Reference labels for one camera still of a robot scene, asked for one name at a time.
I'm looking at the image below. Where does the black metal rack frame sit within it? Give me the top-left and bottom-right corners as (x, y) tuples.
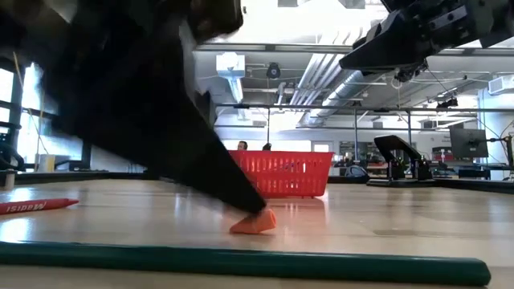
(214, 102), (514, 164)

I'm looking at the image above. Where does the red plastic bin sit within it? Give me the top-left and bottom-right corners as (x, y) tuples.
(227, 149), (336, 199)

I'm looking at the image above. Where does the black computer monitor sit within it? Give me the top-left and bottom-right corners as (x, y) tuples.
(449, 127), (489, 160)

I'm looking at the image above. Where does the red crayon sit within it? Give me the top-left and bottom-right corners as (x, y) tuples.
(0, 197), (80, 216)

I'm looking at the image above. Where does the black hole punch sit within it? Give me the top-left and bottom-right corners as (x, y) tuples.
(365, 134), (435, 189)

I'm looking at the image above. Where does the orange eraser cap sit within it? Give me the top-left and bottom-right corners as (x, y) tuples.
(228, 207), (278, 235)

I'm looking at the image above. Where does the black table frame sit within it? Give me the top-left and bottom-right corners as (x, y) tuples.
(0, 170), (514, 194)

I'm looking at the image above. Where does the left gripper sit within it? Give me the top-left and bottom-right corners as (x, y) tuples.
(42, 0), (269, 215)

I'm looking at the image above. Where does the grey cup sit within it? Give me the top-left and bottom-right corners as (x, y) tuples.
(0, 169), (17, 191)

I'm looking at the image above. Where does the silver ventilation duct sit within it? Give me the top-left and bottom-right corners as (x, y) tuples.
(288, 51), (386, 128)

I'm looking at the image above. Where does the dark green pencil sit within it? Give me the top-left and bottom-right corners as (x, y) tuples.
(0, 240), (492, 287)

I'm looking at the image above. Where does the white wall air unit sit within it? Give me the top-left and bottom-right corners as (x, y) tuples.
(487, 75), (514, 96)

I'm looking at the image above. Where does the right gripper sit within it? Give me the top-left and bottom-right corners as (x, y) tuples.
(339, 0), (499, 73)

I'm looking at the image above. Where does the white rounded device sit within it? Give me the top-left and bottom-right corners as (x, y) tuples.
(345, 165), (369, 178)

